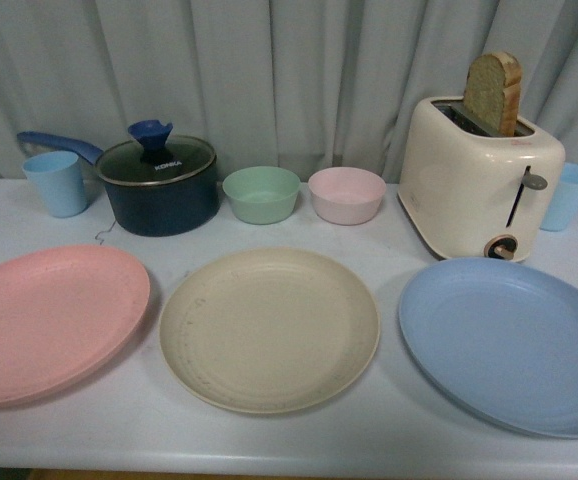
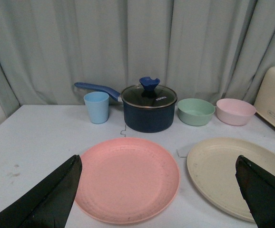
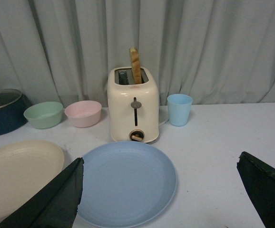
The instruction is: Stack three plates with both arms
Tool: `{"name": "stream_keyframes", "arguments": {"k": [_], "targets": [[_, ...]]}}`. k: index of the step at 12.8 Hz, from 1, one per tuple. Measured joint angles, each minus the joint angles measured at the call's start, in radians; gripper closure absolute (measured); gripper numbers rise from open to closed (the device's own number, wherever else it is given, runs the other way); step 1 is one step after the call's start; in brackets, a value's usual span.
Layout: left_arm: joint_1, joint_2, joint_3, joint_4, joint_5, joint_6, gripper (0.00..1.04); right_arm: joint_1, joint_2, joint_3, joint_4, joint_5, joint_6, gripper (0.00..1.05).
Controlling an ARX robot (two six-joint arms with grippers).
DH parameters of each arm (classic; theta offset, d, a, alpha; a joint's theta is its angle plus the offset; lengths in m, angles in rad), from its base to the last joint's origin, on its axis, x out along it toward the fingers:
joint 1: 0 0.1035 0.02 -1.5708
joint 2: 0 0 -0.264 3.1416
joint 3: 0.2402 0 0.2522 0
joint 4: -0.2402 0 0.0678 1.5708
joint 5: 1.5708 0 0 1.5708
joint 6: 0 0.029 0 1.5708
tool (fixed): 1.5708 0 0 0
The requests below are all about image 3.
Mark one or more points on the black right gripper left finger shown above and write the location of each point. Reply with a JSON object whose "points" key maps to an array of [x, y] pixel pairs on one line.
{"points": [[55, 205]]}

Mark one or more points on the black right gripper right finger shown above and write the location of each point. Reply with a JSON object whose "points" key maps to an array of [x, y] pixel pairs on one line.
{"points": [[259, 181]]}

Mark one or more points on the cream plastic plate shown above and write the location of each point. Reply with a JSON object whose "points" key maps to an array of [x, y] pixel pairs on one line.
{"points": [[25, 168]]}

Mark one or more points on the blue plastic plate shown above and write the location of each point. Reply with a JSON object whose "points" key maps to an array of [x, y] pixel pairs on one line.
{"points": [[125, 184]]}

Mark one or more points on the green plastic bowl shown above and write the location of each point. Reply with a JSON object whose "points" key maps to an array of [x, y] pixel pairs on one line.
{"points": [[44, 115]]}

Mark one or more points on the pink plastic bowl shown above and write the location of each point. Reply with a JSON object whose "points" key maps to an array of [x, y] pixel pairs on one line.
{"points": [[84, 113]]}

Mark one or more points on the dark blue pot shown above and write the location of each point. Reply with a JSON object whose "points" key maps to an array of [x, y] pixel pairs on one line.
{"points": [[12, 116]]}

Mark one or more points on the light blue plastic cup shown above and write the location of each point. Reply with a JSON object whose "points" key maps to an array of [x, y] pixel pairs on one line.
{"points": [[179, 106]]}

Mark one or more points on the cream toaster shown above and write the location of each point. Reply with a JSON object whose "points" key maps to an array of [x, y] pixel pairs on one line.
{"points": [[133, 108]]}

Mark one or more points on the grey curtain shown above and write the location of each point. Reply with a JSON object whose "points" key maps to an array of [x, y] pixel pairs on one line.
{"points": [[216, 51]]}

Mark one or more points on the toast bread slice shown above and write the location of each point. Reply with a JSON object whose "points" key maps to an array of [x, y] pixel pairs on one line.
{"points": [[135, 65]]}

